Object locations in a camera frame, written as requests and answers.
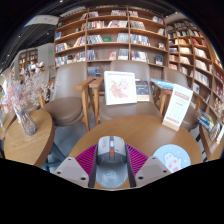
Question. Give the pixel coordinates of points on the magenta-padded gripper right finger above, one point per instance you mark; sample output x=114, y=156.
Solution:
x=153, y=170

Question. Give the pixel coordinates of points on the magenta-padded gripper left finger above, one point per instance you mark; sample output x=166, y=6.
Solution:
x=71, y=170

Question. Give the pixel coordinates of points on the grey computer mouse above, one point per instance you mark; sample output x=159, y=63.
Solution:
x=111, y=166

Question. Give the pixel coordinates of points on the round light blue mouse pad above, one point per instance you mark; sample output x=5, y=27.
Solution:
x=173, y=158

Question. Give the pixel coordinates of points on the round wooden side table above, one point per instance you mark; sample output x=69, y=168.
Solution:
x=213, y=146
x=30, y=143

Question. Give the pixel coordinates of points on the brown padded wooden armchair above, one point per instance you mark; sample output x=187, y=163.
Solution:
x=130, y=111
x=193, y=116
x=63, y=110

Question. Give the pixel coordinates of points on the white sign card with red print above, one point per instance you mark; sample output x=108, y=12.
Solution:
x=178, y=106

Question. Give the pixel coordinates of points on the stack of books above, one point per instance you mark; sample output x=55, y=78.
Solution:
x=205, y=120

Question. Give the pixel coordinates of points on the small white sign card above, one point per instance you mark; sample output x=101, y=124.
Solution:
x=220, y=135

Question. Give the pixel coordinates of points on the dark book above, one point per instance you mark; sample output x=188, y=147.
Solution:
x=142, y=90

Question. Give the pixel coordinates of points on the light blue book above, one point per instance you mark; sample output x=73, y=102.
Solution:
x=163, y=84

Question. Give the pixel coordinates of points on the white framed flower picture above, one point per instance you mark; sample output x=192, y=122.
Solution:
x=120, y=87

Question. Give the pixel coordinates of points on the distant wooden bookshelf unit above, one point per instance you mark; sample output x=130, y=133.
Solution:
x=27, y=58

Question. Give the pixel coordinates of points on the angled wooden bookshelf unit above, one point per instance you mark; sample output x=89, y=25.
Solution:
x=196, y=56

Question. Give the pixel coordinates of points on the large wooden bookshelf unit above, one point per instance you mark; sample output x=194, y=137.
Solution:
x=110, y=33

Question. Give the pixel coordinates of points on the white hanging ceiling panel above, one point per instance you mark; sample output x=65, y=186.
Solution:
x=41, y=20

